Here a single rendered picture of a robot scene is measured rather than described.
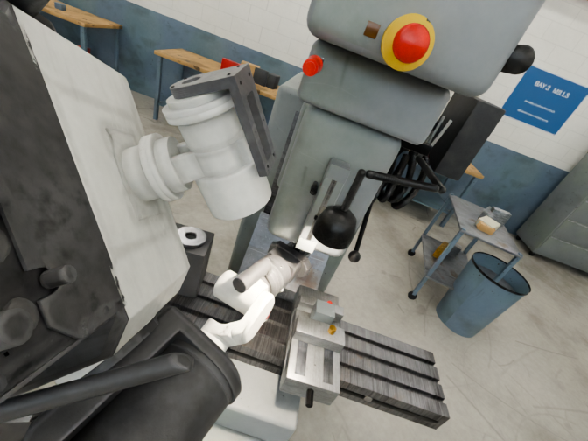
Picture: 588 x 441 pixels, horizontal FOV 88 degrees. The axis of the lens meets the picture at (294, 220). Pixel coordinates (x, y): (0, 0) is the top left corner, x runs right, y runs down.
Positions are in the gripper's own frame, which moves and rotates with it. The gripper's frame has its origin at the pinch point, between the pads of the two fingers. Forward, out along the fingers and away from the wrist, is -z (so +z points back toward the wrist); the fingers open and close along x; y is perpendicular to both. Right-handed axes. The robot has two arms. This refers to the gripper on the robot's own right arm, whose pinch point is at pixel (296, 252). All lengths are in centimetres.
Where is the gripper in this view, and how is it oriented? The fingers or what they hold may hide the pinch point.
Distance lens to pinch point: 84.9
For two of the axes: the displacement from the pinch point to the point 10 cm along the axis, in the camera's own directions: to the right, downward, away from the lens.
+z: -4.8, 3.3, -8.1
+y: -3.2, 8.0, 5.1
